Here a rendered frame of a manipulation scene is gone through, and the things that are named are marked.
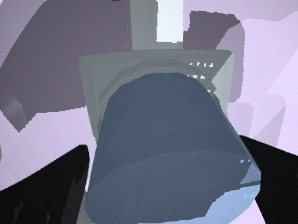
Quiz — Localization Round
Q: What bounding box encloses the blue cylinder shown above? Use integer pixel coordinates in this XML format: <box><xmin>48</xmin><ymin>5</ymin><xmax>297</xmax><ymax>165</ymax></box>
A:
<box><xmin>84</xmin><ymin>72</ymin><xmax>261</xmax><ymax>224</ymax></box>

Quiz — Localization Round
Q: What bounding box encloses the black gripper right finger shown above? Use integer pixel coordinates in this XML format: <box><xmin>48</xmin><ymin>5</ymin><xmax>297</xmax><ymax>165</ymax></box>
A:
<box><xmin>239</xmin><ymin>135</ymin><xmax>298</xmax><ymax>224</ymax></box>

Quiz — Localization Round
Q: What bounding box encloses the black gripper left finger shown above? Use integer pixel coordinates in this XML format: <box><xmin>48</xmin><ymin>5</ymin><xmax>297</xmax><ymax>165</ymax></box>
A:
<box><xmin>0</xmin><ymin>144</ymin><xmax>90</xmax><ymax>224</ymax></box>

